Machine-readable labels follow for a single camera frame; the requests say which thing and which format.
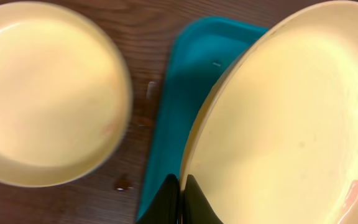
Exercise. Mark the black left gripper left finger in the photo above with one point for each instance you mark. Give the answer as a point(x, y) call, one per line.
point(164, 207)

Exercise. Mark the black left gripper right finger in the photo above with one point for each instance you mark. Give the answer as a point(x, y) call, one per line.
point(196, 208)

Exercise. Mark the yellow plate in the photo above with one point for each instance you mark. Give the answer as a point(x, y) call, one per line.
point(276, 139)
point(65, 95)

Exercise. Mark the teal plastic tray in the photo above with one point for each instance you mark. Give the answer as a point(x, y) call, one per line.
point(200, 55)

